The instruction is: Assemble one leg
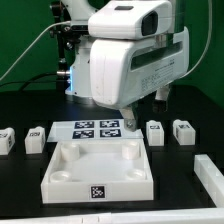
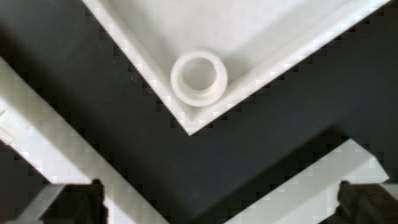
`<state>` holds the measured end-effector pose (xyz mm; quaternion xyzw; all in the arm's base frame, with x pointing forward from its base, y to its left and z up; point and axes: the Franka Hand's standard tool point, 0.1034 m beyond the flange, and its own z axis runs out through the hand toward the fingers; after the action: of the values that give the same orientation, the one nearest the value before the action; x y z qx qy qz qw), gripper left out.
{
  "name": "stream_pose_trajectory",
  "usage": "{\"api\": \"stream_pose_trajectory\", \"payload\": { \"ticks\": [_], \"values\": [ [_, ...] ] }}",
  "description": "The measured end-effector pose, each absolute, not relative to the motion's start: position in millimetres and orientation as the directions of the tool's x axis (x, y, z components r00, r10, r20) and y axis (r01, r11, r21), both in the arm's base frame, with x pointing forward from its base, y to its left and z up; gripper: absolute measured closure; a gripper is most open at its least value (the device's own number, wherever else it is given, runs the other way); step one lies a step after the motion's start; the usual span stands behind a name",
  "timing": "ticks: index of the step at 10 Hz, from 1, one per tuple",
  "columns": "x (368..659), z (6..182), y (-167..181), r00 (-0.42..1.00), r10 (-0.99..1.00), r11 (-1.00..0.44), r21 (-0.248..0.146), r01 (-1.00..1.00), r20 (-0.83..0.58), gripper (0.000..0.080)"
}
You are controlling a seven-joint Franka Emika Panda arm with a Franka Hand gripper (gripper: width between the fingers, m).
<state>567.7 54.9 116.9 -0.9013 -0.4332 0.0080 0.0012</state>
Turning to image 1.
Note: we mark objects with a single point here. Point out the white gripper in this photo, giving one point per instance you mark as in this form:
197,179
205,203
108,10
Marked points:
122,72

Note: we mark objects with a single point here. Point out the white square tabletop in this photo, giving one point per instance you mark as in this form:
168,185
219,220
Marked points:
98,171

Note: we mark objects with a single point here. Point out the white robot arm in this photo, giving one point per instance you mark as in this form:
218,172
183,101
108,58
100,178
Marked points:
80,12

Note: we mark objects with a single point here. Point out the white tag plate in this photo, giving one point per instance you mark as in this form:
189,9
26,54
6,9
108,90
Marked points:
91,129

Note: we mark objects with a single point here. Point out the white obstacle rail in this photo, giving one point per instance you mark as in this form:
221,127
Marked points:
211,178

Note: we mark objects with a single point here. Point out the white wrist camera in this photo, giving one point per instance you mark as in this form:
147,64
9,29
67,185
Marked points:
130,19

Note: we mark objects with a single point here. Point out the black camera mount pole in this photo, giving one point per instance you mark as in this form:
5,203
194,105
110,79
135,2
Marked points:
60,14

